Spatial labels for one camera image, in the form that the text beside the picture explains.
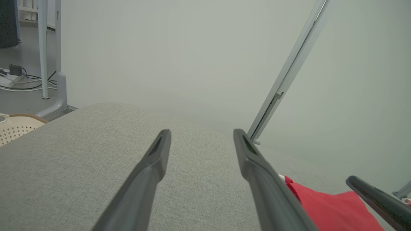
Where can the dark equipment cabinet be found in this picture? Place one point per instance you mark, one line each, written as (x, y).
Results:
(8, 22)

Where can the black power adapter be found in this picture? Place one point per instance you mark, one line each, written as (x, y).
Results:
(15, 69)

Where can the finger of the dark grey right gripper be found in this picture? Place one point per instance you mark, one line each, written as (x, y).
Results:
(385, 205)

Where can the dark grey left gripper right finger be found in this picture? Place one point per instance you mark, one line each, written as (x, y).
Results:
(273, 202)

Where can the grey metal partition post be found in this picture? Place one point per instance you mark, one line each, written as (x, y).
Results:
(61, 93)
(289, 73)
(404, 191)

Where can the beige perforated laundry basket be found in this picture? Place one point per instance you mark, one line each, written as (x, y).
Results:
(19, 128)

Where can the white metal table leg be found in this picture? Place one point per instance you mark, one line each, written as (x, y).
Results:
(42, 48)

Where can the white power strip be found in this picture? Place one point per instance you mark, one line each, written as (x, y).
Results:
(8, 81)

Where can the red basketball jersey white sleeves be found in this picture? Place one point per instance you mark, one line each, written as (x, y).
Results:
(334, 211)

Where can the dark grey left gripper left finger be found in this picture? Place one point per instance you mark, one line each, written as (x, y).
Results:
(138, 199)

